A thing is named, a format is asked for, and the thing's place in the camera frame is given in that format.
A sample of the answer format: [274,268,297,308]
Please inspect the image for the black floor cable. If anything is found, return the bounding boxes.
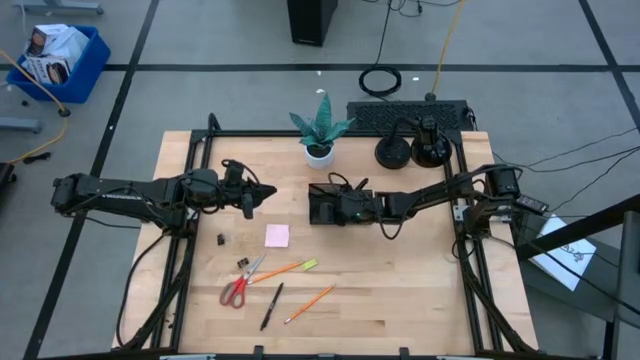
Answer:
[519,146,640,174]
[492,127,640,169]
[547,161,640,214]

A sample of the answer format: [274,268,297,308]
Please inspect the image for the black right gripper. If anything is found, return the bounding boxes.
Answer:
[318,172,379,226]

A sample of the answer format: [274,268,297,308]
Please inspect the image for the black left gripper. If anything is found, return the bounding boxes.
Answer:
[219,160,278,220]

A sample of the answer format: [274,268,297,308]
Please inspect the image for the black metal stand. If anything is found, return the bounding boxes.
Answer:
[514,193,640,360]

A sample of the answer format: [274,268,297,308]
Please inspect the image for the black cable plug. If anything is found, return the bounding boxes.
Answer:
[22,151,53,166]

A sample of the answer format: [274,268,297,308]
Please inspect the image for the black floor object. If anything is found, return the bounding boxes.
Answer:
[0,162,17,197]

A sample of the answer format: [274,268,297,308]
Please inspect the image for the red-handled scissors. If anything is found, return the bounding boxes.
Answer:
[219,252,268,310]

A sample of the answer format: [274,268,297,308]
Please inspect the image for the black pen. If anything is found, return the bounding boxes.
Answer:
[258,282,285,332]

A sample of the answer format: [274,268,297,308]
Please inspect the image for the grey cart base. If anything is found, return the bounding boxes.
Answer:
[12,0,105,16]

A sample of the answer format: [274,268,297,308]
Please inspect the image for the yellow extension cable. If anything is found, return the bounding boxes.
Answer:
[424,0,467,103]

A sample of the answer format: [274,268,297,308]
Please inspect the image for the pink sticky note pad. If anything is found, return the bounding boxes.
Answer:
[264,223,291,249]

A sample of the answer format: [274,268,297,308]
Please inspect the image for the yellow floor cable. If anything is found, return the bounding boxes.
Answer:
[0,48,71,166]

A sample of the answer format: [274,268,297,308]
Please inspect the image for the grey metal bar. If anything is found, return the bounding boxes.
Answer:
[0,117,43,135]

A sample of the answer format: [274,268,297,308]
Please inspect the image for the white printed carton box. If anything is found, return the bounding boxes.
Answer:
[20,54,75,86]
[25,23,91,65]

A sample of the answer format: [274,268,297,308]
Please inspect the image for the black left arm base cable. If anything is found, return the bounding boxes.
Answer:
[115,232,169,349]

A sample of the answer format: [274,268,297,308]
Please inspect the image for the blue plastic bin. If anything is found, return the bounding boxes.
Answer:
[5,24,112,105]

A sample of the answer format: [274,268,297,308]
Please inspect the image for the snake plant in white pot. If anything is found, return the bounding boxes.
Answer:
[288,92,356,170]

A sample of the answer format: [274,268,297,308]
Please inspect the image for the black power adapter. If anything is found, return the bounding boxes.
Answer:
[514,193,550,214]

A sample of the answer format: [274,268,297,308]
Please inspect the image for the coiled black cable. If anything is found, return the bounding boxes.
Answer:
[358,0,403,99]

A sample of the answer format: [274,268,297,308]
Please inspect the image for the black computer tower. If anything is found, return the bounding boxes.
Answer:
[286,0,340,48]

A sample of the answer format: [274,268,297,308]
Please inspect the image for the white paper sheet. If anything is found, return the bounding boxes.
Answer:
[528,213,598,292]

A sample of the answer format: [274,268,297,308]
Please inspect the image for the orange pencil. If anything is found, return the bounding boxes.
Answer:
[283,283,339,325]
[248,261,305,286]

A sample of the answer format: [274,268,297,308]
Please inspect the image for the black perforated metal box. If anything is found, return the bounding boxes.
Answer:
[346,99,475,134]

